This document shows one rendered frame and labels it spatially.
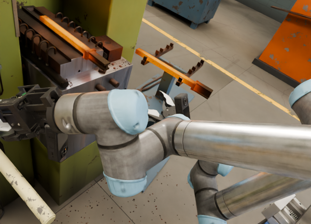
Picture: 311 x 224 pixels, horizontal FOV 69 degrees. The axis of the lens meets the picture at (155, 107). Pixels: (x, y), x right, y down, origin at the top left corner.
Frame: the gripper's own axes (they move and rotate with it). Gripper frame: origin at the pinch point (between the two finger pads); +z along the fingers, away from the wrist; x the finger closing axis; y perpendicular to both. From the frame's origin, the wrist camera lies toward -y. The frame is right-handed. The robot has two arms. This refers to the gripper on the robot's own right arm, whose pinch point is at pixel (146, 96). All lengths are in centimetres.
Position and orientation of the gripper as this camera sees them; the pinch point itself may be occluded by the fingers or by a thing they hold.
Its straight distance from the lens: 78.3
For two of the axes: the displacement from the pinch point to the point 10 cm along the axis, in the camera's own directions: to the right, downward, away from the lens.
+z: -7.5, -5.8, 3.2
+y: -2.8, 7.2, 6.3
